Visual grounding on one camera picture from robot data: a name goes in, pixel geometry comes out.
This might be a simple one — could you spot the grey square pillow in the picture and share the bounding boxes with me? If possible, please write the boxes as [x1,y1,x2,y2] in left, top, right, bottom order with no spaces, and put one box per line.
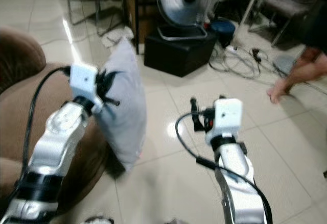
[95,37,148,172]

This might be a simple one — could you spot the grey round floor disc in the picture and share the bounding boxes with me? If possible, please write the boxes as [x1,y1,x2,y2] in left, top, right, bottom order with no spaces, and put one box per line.
[273,54,296,75]

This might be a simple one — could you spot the brown plush sofa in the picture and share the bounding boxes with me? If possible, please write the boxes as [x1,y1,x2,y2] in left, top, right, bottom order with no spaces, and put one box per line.
[0,25,109,212]

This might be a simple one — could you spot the white power strip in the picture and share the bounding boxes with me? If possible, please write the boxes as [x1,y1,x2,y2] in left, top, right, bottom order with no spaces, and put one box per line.
[224,45,242,56]

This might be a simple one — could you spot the white crumpled cloth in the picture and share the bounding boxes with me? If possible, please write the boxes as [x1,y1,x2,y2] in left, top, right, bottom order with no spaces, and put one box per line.
[101,26,134,49]

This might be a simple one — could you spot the black angular box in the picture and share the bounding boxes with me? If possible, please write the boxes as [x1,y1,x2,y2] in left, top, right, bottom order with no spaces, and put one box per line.
[144,29,218,78]

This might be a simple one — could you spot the blue round container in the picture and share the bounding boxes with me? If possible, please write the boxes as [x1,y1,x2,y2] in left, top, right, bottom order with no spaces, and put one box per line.
[209,19,236,47]

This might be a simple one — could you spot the person's bare leg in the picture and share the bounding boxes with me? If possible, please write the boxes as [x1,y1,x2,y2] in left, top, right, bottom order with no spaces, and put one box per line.
[267,46,327,105]

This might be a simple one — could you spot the dark wooden cabinet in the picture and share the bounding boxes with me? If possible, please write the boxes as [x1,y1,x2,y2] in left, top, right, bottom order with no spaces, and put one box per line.
[123,0,160,55]

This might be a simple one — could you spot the silver round electric fan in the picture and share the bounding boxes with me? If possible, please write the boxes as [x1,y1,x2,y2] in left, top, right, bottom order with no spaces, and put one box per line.
[155,0,223,42]

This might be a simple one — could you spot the grey cushioned folding chair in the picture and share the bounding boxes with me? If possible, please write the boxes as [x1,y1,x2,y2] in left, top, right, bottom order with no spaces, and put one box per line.
[249,0,327,47]

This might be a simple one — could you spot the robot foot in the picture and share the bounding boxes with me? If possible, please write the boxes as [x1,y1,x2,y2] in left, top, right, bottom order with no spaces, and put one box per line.
[83,215,114,224]

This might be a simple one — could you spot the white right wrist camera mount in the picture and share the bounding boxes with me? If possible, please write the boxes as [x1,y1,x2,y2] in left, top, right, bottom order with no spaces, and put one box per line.
[204,97,244,144]

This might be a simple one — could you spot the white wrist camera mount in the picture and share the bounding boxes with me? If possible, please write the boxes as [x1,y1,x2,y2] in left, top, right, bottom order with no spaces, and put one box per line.
[204,97,244,144]
[69,63,101,107]

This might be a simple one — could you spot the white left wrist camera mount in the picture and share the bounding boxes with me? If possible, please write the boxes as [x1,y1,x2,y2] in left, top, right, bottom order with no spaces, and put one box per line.
[69,63,101,107]

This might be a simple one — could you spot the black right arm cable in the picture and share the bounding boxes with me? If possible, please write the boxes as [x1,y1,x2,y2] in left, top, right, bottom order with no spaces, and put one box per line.
[175,110,274,224]

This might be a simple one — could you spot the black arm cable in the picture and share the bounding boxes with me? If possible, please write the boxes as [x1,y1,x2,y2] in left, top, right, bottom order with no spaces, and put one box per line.
[175,110,274,224]
[20,66,72,194]

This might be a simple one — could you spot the tangled floor cables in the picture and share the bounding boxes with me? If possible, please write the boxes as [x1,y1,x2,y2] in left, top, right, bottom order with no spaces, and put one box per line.
[208,45,287,80]

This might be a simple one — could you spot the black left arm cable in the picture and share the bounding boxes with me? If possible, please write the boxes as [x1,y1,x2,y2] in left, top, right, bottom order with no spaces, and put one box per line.
[20,66,72,194]

